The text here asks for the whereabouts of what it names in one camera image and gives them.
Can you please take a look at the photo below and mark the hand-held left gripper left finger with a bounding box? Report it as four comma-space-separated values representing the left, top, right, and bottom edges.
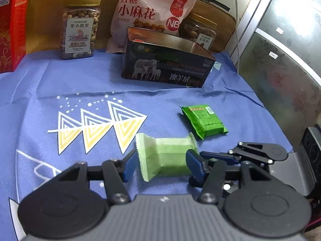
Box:
59, 150, 139, 204

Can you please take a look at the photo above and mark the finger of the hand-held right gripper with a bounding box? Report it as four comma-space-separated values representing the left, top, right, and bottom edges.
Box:
199, 141, 288, 166

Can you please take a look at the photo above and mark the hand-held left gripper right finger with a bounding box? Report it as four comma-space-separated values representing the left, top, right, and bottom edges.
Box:
186, 149, 272, 204

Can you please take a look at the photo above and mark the light green snack packet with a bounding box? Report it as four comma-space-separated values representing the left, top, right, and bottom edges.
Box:
135, 133, 197, 182

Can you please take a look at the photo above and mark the black tin box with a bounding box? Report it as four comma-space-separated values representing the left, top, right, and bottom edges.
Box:
121, 26, 213, 88

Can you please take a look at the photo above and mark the dark green snack packet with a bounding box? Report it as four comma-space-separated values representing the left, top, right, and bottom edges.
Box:
180, 105, 229, 141

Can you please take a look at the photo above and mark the frosted glass door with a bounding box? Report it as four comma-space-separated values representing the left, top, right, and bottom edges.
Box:
236, 0, 321, 156

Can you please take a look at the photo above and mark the blue printed cloth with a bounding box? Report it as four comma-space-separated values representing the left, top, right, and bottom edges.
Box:
0, 48, 294, 241

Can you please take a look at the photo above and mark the pecan jar with gold lid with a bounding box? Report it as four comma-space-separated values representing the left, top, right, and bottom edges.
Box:
179, 12, 217, 51

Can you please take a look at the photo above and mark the cashew jar with gold lid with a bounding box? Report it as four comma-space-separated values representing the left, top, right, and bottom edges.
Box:
59, 0, 102, 60

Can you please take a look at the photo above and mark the pink snack bag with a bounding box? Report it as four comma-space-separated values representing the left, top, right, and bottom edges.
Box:
106, 0, 197, 54

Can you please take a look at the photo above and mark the wooden board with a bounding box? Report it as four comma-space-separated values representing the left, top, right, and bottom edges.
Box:
0, 0, 237, 54

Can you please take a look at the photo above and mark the red gift box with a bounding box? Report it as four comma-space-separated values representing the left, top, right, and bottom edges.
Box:
0, 0, 30, 74

